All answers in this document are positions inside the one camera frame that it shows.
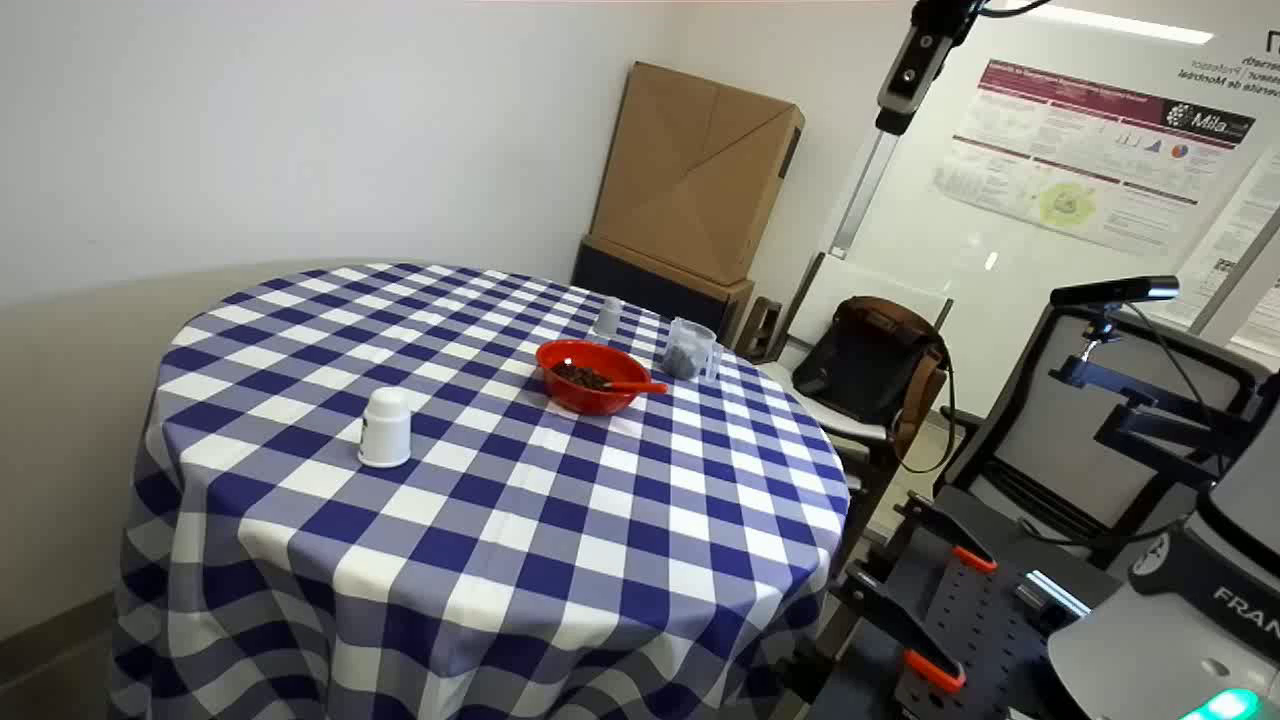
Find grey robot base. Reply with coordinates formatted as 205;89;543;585
1047;416;1280;720

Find clear plastic measuring jug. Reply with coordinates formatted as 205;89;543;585
662;318;718;382

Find red plastic bowl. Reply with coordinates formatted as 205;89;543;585
535;340;649;416

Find small clear glass bottle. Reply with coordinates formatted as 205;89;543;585
591;296;625;346

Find brown cardboard box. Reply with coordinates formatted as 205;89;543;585
589;62;806;290

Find wooden chair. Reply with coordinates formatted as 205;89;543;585
760;251;951;535

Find blue white checkered tablecloth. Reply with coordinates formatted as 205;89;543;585
107;264;848;720

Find small white plastic bottle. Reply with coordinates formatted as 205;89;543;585
358;390;413;470

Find black orange clamp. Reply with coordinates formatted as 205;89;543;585
905;495;1002;575
835;573;969;696

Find black frame 3d printer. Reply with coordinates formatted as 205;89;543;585
943;276;1277;569

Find research poster on wall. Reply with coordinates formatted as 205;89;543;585
938;62;1254;258

